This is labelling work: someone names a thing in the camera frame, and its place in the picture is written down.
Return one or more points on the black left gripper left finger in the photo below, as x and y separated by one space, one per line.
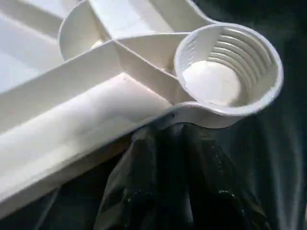
144 191

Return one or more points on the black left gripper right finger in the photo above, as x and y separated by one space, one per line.
220 196

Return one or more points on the white plastic table top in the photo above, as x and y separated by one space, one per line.
72 96

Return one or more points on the black table mat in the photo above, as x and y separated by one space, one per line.
288 167

